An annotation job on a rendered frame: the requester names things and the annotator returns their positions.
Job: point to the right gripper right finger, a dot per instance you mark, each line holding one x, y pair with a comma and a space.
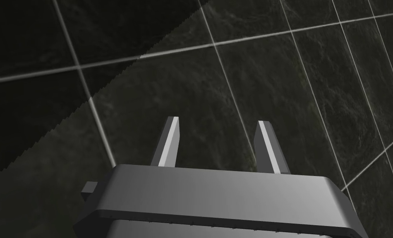
269, 150

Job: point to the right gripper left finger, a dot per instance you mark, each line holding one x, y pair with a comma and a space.
167, 145

